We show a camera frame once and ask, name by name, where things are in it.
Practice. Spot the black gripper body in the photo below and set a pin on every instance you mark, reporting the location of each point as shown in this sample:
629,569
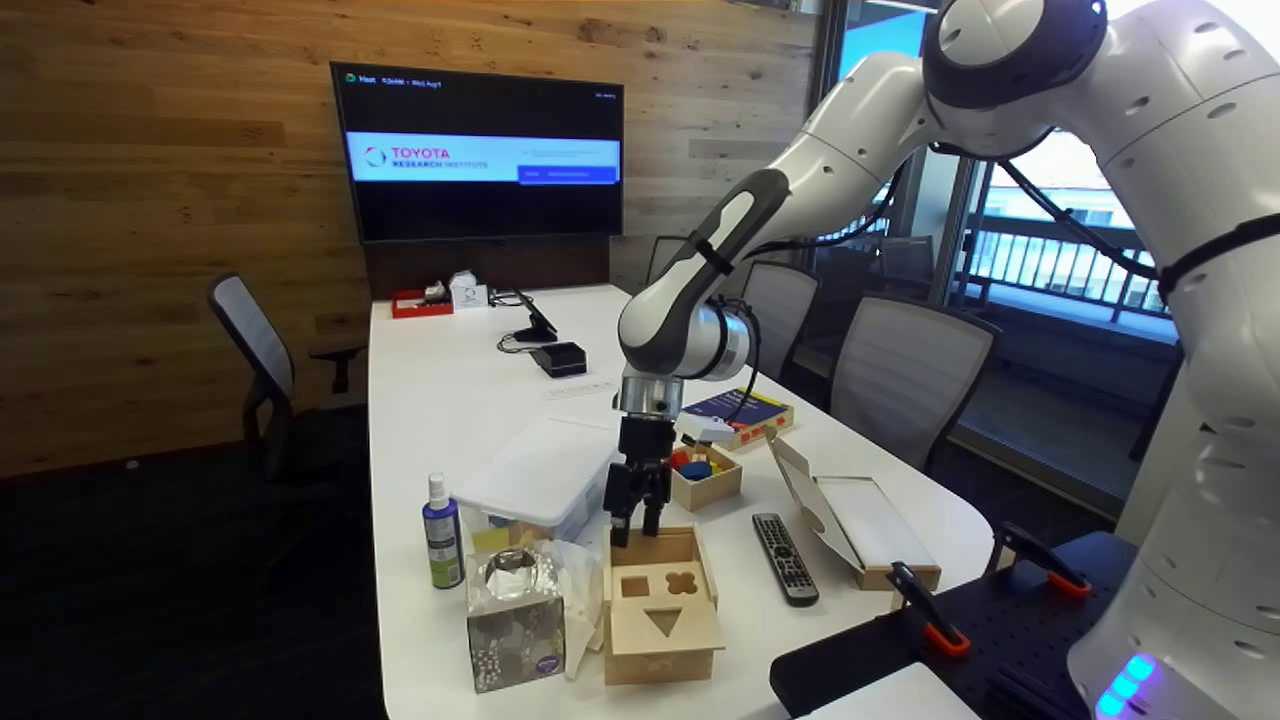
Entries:
647,462

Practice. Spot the clear plastic bag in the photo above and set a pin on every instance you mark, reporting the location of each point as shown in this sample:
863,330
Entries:
582,614

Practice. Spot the metal balcony railing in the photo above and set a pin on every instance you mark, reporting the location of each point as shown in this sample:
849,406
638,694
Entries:
1055,263

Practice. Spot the black remote control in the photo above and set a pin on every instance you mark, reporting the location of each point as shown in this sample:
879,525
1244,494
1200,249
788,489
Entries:
787,560

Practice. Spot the grey tissue box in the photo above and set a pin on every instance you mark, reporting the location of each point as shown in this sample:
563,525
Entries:
513,632

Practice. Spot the grey mesh office chair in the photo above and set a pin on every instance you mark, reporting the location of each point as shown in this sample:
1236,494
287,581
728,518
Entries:
252,342
906,374
778,315

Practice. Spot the wall television screen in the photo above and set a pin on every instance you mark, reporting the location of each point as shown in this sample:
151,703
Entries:
481,155

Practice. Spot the blue book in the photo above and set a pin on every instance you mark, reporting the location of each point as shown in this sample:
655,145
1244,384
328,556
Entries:
743,410

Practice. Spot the blue spray bottle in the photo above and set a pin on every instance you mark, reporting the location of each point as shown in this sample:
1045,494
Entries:
440,543

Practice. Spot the small wooden tray with blocks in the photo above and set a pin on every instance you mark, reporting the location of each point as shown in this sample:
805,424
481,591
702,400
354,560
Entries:
705,473

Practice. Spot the black conference device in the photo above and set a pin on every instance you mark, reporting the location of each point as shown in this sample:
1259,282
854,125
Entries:
558,356

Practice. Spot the white small device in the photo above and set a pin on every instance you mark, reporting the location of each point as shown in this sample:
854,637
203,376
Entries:
470,290

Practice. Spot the red flat box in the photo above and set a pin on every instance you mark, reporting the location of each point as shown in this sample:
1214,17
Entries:
422,304

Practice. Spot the black tablet on stand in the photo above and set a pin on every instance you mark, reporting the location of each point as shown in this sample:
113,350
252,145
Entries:
536,317

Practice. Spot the open cardboard box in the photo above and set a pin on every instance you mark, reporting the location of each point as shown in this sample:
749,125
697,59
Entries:
854,520

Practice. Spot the wooden shape sorter box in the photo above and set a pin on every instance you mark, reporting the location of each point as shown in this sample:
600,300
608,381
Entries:
655,667

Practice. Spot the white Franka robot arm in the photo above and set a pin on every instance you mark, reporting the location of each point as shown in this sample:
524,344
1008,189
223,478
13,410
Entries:
1200,400

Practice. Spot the clear plastic container white lid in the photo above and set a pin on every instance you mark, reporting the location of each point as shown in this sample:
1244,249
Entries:
543,473

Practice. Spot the wooden lid with shape holes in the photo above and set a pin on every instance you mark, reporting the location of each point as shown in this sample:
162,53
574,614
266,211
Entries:
661,605

